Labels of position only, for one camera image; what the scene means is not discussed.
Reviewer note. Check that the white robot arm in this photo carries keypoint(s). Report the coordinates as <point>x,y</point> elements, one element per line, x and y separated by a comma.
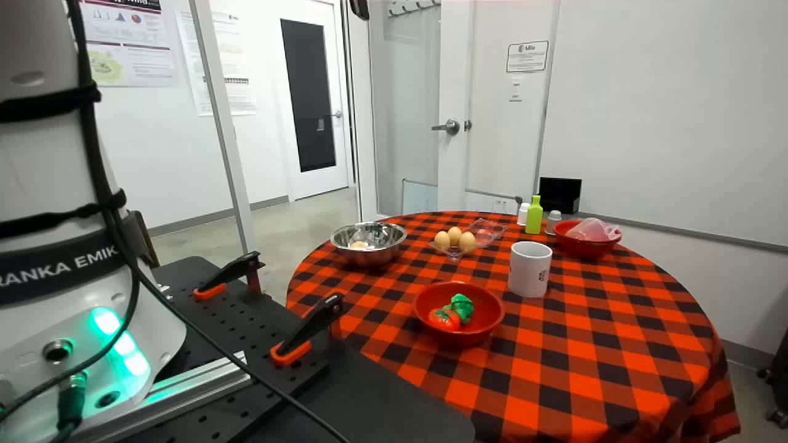
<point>82,338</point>

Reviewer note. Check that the clear plastic egg holder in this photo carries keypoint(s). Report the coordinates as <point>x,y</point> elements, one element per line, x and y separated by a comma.
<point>487,232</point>

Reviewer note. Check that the stainless steel bowl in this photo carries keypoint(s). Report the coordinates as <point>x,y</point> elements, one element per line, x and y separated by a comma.
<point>369,242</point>

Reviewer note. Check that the green toy vegetable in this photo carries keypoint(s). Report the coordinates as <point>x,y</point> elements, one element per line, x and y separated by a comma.
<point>461,306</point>

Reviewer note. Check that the red toy vegetable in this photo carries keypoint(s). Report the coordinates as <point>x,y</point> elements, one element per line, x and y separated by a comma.
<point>444,319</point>

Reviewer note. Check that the red bowl with toys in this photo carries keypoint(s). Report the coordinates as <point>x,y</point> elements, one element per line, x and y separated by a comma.
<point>487,317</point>

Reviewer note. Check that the small white bottle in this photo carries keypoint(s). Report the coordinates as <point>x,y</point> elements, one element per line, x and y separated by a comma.
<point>524,215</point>

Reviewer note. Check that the green bottle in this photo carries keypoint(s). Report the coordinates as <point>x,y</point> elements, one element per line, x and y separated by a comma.
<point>534,218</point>

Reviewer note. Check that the white mug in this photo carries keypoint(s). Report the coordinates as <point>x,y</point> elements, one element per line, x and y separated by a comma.
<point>531,268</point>

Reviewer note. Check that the black orange clamp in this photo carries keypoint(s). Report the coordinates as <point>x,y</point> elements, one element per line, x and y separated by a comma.
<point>245,268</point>
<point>296,346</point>

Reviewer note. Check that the small salt shaker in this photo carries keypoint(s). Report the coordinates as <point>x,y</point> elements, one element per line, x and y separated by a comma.
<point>554,218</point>

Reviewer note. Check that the red black plaid tablecloth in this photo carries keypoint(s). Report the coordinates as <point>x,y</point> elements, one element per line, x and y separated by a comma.
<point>616,351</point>

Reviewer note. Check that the red bowl with pink cloth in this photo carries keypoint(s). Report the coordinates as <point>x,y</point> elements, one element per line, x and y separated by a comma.
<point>588,244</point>

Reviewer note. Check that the pink cloth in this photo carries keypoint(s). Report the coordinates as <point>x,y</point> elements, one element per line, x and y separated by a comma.
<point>595,231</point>

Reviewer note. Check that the silver door handle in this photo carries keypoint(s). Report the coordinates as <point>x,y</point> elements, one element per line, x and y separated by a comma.
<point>449,127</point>

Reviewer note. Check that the black wall tray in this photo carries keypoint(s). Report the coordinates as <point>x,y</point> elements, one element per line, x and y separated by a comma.
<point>561,193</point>

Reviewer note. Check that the white wall sign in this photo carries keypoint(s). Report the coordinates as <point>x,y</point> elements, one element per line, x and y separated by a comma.
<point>527,57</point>

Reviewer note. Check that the wall posters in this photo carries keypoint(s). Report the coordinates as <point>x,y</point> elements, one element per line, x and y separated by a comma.
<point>135,49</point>

